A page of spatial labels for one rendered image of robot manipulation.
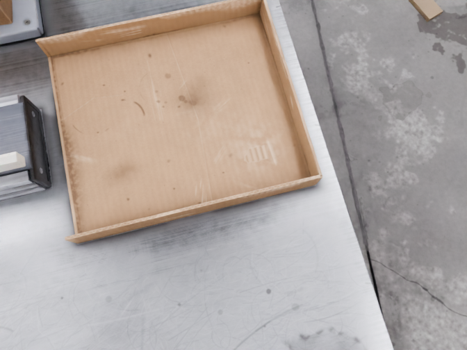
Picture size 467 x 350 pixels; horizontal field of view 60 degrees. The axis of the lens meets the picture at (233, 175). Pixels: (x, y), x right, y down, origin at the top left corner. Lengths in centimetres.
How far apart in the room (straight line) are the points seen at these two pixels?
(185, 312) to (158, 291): 4
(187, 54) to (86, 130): 17
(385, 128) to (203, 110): 107
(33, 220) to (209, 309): 24
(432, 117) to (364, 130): 25
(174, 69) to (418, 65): 125
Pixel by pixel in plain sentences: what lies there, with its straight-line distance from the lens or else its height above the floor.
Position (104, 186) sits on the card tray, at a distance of 52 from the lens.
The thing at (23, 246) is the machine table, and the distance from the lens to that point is 55.
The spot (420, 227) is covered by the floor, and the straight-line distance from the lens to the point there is 148.
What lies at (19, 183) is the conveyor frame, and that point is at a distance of 52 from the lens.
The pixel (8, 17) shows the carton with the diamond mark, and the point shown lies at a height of 86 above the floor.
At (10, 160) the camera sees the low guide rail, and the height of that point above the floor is 92.
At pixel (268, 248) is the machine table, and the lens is 50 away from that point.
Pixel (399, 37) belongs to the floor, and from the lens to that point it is 172.
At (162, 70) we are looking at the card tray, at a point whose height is 83.
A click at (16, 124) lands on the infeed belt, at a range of 53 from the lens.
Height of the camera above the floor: 132
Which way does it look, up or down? 75 degrees down
